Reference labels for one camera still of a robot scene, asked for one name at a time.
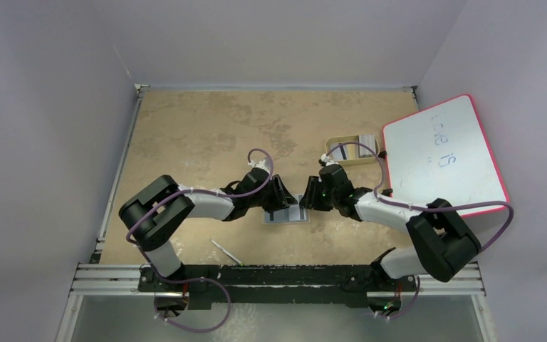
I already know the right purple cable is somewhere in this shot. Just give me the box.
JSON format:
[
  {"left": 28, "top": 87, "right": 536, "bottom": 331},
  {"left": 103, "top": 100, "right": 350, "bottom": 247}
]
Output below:
[{"left": 319, "top": 141, "right": 515, "bottom": 322}]

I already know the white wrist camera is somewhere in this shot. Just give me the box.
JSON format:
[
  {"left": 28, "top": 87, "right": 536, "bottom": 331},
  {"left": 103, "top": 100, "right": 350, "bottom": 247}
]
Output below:
[
  {"left": 248, "top": 158, "right": 272, "bottom": 172},
  {"left": 318, "top": 153, "right": 338, "bottom": 167}
]

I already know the pink framed whiteboard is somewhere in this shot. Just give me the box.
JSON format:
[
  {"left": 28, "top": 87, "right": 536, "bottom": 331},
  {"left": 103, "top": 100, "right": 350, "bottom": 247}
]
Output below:
[{"left": 382, "top": 94, "right": 510, "bottom": 217}]

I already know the purple cable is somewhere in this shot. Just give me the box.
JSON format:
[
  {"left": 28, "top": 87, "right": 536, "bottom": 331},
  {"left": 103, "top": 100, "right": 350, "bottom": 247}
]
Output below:
[
  {"left": 125, "top": 148, "right": 275, "bottom": 333},
  {"left": 319, "top": 141, "right": 515, "bottom": 322}
]

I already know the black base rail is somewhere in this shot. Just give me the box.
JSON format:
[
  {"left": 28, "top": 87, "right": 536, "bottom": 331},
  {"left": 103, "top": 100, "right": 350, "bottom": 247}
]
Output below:
[{"left": 137, "top": 264, "right": 416, "bottom": 310}]

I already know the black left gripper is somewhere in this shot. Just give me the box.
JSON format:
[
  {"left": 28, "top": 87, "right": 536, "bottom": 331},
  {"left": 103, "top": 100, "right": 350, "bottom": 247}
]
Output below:
[{"left": 248, "top": 175, "right": 296, "bottom": 214}]

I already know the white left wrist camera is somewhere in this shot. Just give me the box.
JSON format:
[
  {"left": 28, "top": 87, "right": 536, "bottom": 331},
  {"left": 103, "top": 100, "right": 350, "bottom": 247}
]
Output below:
[{"left": 248, "top": 158, "right": 272, "bottom": 172}]

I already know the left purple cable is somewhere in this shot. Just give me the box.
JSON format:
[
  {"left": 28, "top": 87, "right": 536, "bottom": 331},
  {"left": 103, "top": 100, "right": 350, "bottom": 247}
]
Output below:
[{"left": 125, "top": 148, "right": 275, "bottom": 333}]

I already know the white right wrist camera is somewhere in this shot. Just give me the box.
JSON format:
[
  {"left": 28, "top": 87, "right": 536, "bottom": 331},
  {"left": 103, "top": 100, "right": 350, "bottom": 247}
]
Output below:
[{"left": 318, "top": 153, "right": 338, "bottom": 167}]

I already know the aluminium frame rail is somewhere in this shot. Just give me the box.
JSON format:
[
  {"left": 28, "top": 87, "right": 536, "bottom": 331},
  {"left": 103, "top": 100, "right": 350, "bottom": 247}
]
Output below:
[{"left": 68, "top": 261, "right": 486, "bottom": 299}]

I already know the stack of white cards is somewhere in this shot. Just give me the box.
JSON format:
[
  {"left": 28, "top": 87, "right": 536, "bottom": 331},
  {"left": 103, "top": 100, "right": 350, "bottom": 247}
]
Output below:
[{"left": 329, "top": 135, "right": 377, "bottom": 160}]

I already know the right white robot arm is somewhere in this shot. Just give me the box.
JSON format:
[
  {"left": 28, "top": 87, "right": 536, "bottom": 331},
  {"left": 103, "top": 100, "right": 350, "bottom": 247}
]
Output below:
[{"left": 300, "top": 164, "right": 482, "bottom": 290}]

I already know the beige oval card tray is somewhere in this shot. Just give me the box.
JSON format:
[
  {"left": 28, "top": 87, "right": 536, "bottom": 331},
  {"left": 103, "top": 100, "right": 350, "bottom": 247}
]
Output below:
[{"left": 324, "top": 135, "right": 380, "bottom": 167}]

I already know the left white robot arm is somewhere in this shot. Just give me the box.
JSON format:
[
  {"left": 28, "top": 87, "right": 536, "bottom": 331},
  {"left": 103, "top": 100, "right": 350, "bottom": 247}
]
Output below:
[{"left": 118, "top": 167, "right": 298, "bottom": 291}]

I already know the silver pen on table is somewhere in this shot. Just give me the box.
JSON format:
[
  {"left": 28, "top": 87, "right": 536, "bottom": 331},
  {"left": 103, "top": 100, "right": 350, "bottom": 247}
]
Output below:
[{"left": 211, "top": 239, "right": 244, "bottom": 266}]

